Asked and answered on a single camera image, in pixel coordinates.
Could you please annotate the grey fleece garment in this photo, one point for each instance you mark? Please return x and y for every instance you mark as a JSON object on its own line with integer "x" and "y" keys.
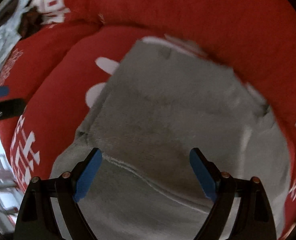
{"x": 157, "y": 106}

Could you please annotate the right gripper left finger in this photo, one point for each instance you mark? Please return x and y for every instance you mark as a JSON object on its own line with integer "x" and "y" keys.
{"x": 36, "y": 218}

